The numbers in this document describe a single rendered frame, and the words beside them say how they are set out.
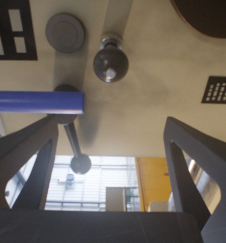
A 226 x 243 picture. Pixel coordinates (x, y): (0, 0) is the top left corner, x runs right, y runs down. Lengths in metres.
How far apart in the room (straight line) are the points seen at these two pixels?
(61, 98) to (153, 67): 0.13
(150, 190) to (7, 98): 2.72
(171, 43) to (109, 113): 0.13
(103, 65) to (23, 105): 0.11
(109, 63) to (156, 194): 2.74
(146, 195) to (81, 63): 2.64
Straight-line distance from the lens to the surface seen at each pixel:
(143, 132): 0.35
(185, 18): 0.27
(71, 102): 0.24
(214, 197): 1.08
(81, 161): 0.34
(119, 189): 8.82
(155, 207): 1.39
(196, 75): 0.31
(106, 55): 0.19
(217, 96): 0.34
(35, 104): 0.25
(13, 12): 0.29
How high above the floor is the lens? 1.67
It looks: 2 degrees down
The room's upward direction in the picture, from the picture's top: 89 degrees counter-clockwise
